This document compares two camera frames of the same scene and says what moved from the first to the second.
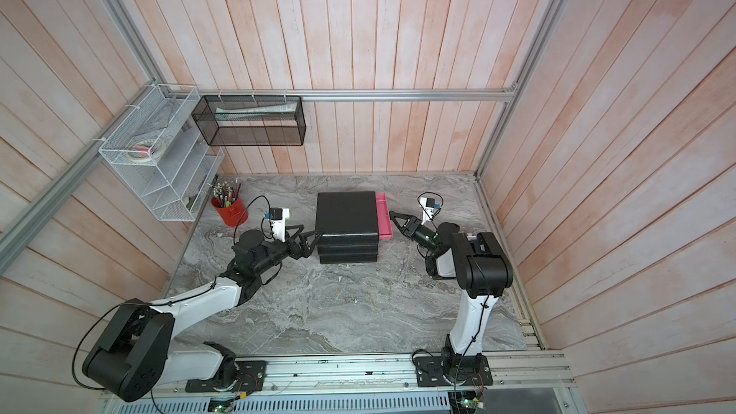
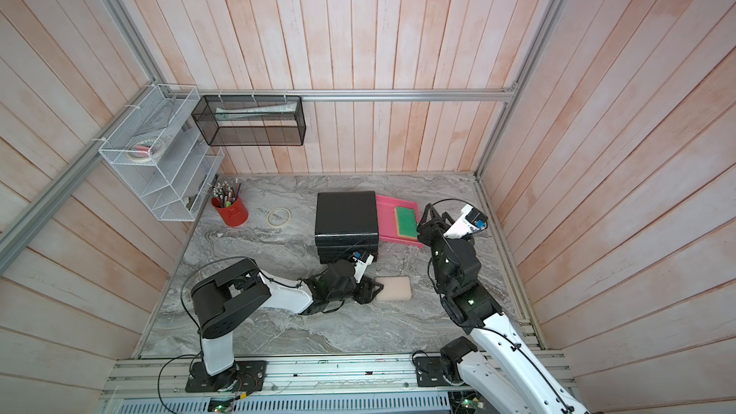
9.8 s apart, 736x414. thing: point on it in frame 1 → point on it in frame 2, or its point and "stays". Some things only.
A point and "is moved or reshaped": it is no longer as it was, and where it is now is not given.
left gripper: (305, 250) → (366, 288)
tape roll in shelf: (147, 150) stays
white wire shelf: (153, 155) stays
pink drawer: (384, 218) is moved or reshaped
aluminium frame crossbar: (346, 93) stays
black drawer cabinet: (348, 222) stays
